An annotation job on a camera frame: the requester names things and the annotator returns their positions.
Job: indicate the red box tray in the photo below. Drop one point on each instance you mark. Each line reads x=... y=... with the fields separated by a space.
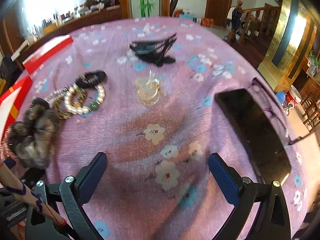
x=11 y=102

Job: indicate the black large hair claw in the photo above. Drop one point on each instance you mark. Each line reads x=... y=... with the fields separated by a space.
x=154 y=51

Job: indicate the white pearl bracelet green bead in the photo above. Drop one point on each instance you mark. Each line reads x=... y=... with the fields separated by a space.
x=76 y=97

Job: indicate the grey brown organza scrunchie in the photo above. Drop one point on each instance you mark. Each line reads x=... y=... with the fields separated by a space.
x=31 y=139

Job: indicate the purple floral tablecloth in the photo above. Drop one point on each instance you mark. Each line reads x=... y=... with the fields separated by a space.
x=157 y=184

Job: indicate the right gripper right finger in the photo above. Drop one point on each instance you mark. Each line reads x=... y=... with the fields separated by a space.
x=272 y=218

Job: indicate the wooden door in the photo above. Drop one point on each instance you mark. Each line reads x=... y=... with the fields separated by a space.
x=218 y=10

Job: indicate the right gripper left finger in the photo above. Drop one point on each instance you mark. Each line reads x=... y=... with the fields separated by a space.
x=73 y=192

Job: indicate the wooden stair railing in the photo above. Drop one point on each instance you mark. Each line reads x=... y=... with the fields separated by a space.
x=247 y=23

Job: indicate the black smartphone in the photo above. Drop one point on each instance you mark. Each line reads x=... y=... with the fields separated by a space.
x=259 y=138

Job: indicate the red box lid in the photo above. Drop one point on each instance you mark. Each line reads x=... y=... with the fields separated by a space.
x=46 y=51

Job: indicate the clear amber hair claw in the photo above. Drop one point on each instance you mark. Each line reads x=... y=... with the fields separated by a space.
x=148 y=89

